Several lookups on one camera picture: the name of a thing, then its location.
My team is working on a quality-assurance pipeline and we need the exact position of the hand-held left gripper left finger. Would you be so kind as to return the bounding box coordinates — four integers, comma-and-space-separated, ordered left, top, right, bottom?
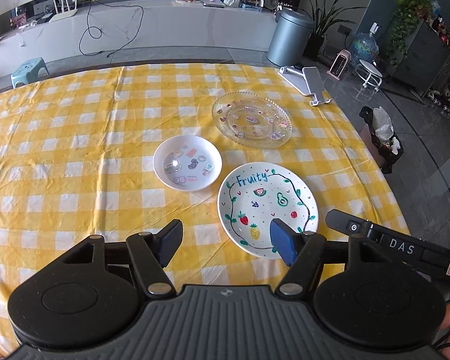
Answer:
56, 219, 184, 297

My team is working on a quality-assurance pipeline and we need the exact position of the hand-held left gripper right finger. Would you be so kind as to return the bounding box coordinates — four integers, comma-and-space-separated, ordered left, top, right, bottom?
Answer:
269, 217, 389, 296

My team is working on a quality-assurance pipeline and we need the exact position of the white fruit-print plate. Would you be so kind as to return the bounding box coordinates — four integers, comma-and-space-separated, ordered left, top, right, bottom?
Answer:
217, 162, 319, 260

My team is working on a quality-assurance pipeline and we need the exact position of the small white sticker plate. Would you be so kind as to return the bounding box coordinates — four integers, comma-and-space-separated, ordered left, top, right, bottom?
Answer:
152, 135, 223, 193

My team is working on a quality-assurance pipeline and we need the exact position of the clear glass plate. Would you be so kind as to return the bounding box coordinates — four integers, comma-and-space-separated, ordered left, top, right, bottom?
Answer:
211, 91, 293, 149

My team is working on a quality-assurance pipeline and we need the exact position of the pink trash bin black bag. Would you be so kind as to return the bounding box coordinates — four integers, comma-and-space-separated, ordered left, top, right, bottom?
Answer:
359, 105, 405, 175

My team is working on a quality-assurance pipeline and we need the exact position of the yellow checked tablecloth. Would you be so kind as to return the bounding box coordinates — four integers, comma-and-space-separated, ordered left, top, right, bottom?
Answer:
0, 63, 412, 357

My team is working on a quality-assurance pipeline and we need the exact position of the row of shoes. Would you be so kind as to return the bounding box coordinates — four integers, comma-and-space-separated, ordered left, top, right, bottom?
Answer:
425, 65, 450, 119

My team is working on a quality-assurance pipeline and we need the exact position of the white folding phone stand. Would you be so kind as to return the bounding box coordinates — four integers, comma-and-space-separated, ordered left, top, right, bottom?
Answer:
278, 65, 334, 108

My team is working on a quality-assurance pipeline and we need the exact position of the white round stool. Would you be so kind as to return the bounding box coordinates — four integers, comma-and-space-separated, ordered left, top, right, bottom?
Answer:
354, 59, 383, 92

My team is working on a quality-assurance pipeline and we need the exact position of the pink space heater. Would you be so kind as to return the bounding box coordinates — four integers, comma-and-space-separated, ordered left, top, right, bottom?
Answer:
327, 49, 352, 80

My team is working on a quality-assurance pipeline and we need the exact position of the potted long-leaf plant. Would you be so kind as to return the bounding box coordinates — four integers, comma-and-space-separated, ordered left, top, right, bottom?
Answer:
299, 0, 368, 63

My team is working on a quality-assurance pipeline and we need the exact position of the blue water jug with pump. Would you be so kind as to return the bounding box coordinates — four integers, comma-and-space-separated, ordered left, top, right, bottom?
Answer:
349, 22, 380, 61

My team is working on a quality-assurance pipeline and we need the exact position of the grey-blue metal trash bin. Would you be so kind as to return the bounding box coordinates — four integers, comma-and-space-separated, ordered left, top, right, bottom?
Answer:
266, 9, 316, 67

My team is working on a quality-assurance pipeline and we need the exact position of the white marble media console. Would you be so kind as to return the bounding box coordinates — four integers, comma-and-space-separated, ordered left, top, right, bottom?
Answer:
0, 0, 286, 84

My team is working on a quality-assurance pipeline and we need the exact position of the teal plastic stool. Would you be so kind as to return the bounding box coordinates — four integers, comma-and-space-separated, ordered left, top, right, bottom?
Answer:
10, 57, 50, 89

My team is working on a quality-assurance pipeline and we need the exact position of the trailing pothos plant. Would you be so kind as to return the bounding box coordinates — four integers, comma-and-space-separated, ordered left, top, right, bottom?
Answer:
375, 0, 436, 69

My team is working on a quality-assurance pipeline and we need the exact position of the white router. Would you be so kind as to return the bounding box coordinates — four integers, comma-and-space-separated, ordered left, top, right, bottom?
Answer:
49, 0, 80, 23

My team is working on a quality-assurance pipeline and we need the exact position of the black cable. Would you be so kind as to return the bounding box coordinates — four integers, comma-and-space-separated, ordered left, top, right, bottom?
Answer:
79, 0, 145, 59

